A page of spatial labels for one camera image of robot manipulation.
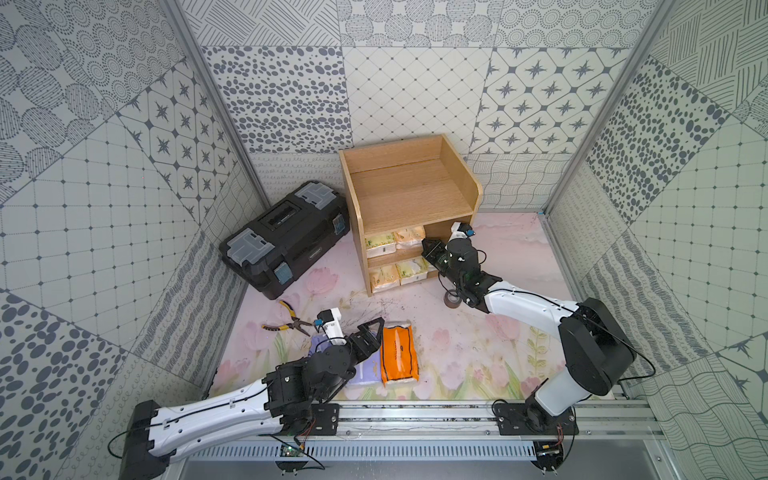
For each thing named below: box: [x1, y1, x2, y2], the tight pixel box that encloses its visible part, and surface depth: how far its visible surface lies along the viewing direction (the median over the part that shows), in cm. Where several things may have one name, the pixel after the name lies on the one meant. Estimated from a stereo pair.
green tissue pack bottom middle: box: [395, 257, 429, 286], surface depth 97 cm
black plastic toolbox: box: [219, 181, 351, 301], surface depth 93 cm
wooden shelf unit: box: [339, 134, 483, 297], surface depth 86 cm
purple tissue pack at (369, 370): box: [348, 349, 382, 384], surface depth 78 cm
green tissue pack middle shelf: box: [364, 232, 397, 259], surface depth 85 cm
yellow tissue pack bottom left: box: [370, 264, 402, 293], surface depth 97 cm
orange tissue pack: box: [380, 324, 420, 386], surface depth 79 cm
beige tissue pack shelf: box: [395, 226, 426, 250], surface depth 88 cm
